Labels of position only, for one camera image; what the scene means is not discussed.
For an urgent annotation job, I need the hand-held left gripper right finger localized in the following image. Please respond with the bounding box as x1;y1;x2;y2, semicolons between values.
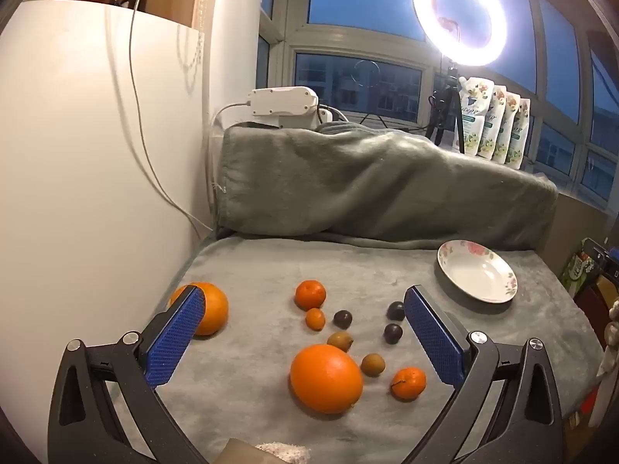
404;285;566;464

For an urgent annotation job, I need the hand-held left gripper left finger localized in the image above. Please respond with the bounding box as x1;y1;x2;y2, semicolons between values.
47;285;214;464

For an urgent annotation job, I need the large orange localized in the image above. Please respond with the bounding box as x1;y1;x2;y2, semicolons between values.
168;281;229;336
289;344;364;415

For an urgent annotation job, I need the mandarin orange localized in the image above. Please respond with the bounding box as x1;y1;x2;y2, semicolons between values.
295;280;327;311
391;367;427;401

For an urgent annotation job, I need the brown kiwi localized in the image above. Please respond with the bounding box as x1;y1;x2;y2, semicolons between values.
327;331;354;353
361;353;386;377

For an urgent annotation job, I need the floral white plate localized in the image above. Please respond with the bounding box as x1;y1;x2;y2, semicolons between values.
438;240;518;304

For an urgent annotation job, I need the green package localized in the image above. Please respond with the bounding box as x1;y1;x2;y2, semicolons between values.
561;239;600;298

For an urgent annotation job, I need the grey fleece blanket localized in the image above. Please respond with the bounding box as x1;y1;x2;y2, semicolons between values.
140;121;607;464

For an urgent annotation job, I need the white cabinet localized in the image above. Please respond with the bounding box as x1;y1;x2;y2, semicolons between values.
0;0;218;445

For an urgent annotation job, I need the white power strip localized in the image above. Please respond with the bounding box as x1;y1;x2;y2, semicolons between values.
246;86;319;129

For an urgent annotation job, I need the thin white cable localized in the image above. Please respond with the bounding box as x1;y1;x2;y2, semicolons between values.
128;0;214;233

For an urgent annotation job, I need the ring light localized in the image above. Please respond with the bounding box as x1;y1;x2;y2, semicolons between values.
412;0;508;67

